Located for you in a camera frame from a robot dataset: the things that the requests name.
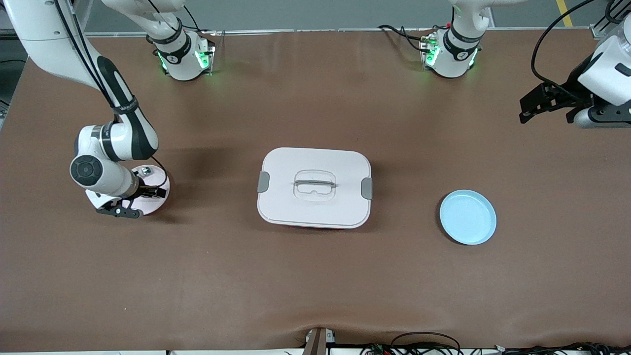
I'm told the brown camera mount post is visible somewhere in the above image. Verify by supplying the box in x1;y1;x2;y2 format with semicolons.
302;327;337;355

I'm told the black left base cable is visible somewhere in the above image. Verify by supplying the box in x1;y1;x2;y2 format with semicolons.
378;24;435;53

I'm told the pink round plate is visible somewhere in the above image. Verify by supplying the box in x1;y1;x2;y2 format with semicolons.
86;165;171;216

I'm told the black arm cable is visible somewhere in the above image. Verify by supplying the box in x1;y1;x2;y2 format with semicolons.
531;0;598;95
53;0;169;191

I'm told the tangled cable bundle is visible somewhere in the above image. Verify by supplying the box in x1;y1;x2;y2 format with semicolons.
360;342;631;355

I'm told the white lidded storage box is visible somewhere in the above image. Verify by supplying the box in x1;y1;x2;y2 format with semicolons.
256;147;374;230

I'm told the light blue round plate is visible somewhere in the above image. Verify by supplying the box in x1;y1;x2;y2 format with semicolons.
439;189;497;246

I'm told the black looped cable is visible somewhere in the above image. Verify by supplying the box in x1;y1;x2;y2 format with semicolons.
390;331;462;355

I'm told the aluminium frame corner post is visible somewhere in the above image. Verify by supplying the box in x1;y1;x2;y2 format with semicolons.
590;0;631;40

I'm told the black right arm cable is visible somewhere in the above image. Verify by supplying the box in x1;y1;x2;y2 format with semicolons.
53;0;169;191

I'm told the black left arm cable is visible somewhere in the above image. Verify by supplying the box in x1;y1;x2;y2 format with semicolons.
531;0;598;95

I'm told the black right base cable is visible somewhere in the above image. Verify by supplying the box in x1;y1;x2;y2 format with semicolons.
167;4;217;36

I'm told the black base cable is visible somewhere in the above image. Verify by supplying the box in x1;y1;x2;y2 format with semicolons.
167;4;217;36
378;24;435;53

